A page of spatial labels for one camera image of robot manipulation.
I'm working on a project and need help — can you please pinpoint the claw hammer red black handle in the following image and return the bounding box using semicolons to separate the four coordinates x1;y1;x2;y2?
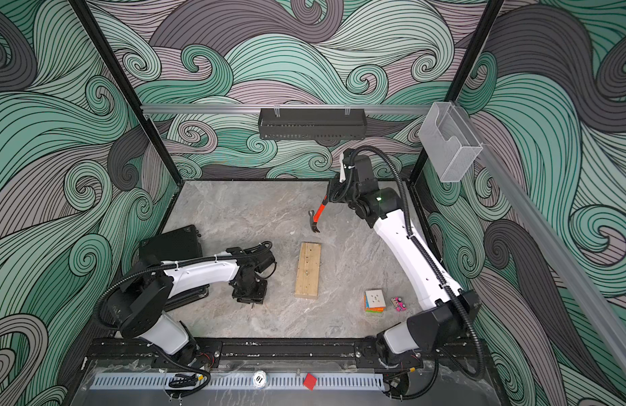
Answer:
309;196;329;233

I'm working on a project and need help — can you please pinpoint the wooden block with nails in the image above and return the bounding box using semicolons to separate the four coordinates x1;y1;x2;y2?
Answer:
294;242;321;299

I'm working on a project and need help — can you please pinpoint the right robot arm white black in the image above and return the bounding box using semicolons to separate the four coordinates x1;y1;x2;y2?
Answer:
326;145;481;355

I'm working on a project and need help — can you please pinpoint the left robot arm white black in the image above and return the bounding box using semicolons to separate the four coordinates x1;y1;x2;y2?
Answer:
92;241;277;356

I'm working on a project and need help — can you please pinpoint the black case on table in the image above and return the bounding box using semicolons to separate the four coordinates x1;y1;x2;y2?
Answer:
138;225;210;311

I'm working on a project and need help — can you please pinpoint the small red cube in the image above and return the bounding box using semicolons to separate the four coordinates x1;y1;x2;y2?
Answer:
303;374;317;391

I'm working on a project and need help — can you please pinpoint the colourful puzzle cube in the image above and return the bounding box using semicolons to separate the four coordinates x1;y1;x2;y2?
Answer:
364;289;387;313

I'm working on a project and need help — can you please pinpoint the small pink toy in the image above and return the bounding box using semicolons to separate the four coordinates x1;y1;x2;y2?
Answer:
391;297;407;312

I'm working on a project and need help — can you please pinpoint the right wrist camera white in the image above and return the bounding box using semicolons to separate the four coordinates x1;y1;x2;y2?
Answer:
339;151;351;184

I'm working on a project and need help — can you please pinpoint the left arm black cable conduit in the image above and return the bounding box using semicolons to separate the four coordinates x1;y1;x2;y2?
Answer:
91;240;276;399

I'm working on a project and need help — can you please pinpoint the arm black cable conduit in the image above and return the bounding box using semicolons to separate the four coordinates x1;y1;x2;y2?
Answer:
342;145;487;402
91;240;276;399

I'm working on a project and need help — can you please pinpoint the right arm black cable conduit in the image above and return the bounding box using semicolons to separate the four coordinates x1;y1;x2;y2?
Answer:
342;145;487;402

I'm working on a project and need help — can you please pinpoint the black perforated wall shelf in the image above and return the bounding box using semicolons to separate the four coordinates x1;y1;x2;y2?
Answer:
258;108;368;141

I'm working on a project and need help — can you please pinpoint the white slotted cable duct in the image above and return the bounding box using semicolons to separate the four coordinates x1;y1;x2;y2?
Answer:
89;372;385;392

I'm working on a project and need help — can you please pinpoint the clear plastic wall bin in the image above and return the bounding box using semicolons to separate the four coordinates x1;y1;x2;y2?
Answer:
418;101;483;183

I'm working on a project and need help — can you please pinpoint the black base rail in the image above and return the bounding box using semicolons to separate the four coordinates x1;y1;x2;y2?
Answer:
83;337;497;369

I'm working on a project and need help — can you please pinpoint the aluminium rail back wall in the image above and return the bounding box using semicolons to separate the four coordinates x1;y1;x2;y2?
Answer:
141;103;431;116

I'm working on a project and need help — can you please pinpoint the aluminium rail wall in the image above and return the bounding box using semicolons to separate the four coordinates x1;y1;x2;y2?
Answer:
141;103;431;116
451;103;626;376

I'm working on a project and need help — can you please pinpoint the aluminium rail right wall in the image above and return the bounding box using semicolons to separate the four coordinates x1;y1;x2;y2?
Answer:
451;103;626;376

